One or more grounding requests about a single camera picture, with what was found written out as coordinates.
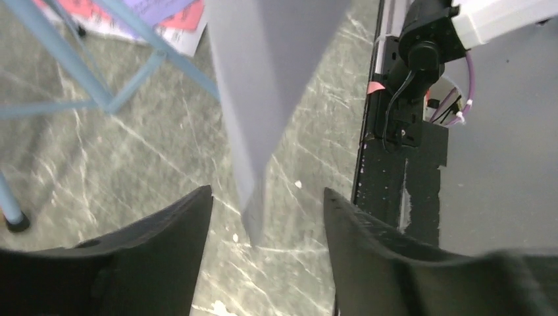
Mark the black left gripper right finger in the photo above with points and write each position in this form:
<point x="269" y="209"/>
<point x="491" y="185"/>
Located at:
<point x="377" y="270"/>

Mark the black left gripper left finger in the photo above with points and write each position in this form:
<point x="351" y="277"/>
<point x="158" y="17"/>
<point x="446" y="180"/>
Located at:
<point x="149" y="267"/>

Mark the light blue music stand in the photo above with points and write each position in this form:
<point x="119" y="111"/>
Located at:
<point x="87" y="74"/>

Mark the white sheet music page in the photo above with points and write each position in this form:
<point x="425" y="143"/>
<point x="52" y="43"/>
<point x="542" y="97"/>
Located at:
<point x="264" y="55"/>
<point x="185" y="42"/>

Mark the lavender sheet music page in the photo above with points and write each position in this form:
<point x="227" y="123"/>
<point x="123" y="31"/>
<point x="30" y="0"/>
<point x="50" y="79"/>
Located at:
<point x="155" y="11"/>

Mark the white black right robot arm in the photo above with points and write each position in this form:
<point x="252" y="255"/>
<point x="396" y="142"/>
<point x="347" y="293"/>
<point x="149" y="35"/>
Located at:
<point x="457" y="30"/>

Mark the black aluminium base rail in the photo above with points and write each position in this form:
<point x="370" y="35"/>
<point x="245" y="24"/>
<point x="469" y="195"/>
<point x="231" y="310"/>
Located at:
<point x="401" y="154"/>

